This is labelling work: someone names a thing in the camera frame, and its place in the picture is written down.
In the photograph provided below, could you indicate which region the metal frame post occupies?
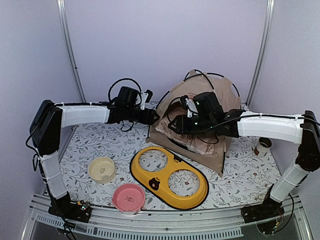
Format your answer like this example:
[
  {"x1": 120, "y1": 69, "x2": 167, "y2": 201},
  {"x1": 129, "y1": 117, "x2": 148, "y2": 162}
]
[
  {"x1": 245, "y1": 0, "x2": 275, "y2": 107},
  {"x1": 56, "y1": 0, "x2": 87, "y2": 103}
]

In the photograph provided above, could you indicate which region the right metal frame post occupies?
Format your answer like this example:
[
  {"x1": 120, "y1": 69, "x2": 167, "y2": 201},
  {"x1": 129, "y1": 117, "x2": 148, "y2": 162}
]
[{"x1": 245, "y1": 0, "x2": 275, "y2": 107}]

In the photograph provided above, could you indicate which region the left metal frame post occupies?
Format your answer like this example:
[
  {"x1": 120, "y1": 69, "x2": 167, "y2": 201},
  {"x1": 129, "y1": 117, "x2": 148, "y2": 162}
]
[{"x1": 56, "y1": 0, "x2": 87, "y2": 103}]

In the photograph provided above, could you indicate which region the beige fabric pet tent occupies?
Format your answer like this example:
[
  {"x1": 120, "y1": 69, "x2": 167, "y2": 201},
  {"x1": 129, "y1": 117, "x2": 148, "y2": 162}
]
[{"x1": 146, "y1": 69, "x2": 242, "y2": 177}]

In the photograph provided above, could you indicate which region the pink pet bowl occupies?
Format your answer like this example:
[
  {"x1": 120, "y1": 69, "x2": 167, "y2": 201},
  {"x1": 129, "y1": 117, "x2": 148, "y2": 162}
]
[{"x1": 111, "y1": 183, "x2": 145, "y2": 215}]

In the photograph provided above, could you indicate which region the cream pet bowl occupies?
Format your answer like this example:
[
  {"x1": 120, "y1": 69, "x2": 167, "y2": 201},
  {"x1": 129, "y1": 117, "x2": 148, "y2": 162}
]
[{"x1": 88, "y1": 157, "x2": 117, "y2": 184}]

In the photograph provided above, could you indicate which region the yellow double bowl holder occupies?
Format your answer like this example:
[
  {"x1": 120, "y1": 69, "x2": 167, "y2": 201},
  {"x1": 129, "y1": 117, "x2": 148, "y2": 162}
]
[{"x1": 129, "y1": 146, "x2": 210, "y2": 211}]

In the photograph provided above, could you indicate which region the front aluminium rail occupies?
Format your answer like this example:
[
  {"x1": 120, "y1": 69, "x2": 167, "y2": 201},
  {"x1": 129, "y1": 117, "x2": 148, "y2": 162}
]
[{"x1": 22, "y1": 194, "x2": 315, "y2": 240}]

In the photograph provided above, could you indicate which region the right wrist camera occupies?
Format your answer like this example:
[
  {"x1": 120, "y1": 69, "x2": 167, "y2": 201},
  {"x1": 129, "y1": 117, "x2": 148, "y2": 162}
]
[{"x1": 180, "y1": 95, "x2": 198, "y2": 118}]

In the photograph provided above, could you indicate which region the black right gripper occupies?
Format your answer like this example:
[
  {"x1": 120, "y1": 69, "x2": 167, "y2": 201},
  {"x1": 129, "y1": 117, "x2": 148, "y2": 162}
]
[{"x1": 168, "y1": 114, "x2": 215, "y2": 135}]

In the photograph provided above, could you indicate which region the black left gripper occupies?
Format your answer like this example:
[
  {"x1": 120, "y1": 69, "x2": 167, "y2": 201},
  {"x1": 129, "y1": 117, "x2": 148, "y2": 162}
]
[{"x1": 124, "y1": 105, "x2": 160, "y2": 125}]

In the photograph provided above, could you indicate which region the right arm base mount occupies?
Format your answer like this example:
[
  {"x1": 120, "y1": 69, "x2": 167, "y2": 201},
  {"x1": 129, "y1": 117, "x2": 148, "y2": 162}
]
[{"x1": 241, "y1": 185, "x2": 285, "y2": 235}]

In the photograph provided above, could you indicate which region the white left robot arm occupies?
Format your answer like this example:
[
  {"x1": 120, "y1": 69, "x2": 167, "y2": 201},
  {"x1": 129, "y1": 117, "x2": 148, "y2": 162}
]
[{"x1": 27, "y1": 86, "x2": 160, "y2": 217}]

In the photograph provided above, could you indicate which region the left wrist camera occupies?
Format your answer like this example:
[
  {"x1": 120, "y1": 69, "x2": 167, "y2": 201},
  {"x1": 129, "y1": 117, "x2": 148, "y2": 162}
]
[{"x1": 138, "y1": 89, "x2": 153, "y2": 110}]

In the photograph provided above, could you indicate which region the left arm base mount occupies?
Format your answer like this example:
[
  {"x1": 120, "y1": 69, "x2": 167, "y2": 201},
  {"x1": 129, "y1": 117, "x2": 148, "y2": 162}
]
[{"x1": 48, "y1": 192, "x2": 92, "y2": 223}]

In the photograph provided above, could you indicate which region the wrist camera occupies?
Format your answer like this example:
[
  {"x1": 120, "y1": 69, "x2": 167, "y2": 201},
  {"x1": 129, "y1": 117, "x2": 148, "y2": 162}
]
[
  {"x1": 138, "y1": 89, "x2": 153, "y2": 110},
  {"x1": 180, "y1": 95, "x2": 198, "y2": 118}
]

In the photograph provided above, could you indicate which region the black tent pole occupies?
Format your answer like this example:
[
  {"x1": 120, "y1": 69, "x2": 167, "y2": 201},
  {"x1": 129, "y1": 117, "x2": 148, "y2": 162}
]
[
  {"x1": 156, "y1": 74, "x2": 241, "y2": 114},
  {"x1": 183, "y1": 69, "x2": 214, "y2": 90}
]

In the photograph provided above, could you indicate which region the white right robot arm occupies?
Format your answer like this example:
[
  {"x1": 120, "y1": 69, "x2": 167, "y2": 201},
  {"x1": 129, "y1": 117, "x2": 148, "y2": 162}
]
[{"x1": 168, "y1": 92, "x2": 320, "y2": 218}]

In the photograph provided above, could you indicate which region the brown patterned pillow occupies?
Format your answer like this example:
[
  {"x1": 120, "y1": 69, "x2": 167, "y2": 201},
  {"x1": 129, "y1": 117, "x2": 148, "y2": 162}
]
[{"x1": 150, "y1": 101, "x2": 230, "y2": 155}]

